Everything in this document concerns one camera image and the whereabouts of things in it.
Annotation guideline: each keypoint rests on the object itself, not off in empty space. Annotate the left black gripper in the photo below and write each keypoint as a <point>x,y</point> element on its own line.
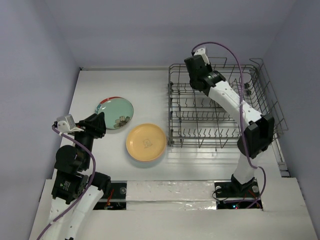
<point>94,124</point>

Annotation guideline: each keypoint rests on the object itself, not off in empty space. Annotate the green plate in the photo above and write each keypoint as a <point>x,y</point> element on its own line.
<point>118,113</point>

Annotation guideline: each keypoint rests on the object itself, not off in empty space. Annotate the white plate with floral face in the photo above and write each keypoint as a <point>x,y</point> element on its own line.
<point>104,101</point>

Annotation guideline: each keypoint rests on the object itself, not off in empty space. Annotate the yellow plate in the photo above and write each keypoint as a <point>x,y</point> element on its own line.
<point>146,138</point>

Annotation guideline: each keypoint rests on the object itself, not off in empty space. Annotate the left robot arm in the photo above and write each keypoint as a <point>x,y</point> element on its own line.
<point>77,185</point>

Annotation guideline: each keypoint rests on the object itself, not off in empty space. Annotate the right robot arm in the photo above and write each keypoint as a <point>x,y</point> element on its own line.
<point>257,130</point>

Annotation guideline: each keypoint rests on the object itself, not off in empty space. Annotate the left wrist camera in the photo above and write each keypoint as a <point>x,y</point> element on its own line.
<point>66,124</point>

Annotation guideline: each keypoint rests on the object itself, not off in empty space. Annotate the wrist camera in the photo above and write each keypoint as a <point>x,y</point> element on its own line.
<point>66,124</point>
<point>203,53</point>

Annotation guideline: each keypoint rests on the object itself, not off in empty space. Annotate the metal wire dish rack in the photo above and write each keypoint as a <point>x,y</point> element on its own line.
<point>194,120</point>

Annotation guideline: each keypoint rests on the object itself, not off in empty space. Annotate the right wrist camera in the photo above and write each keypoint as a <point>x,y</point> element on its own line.
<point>203,53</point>

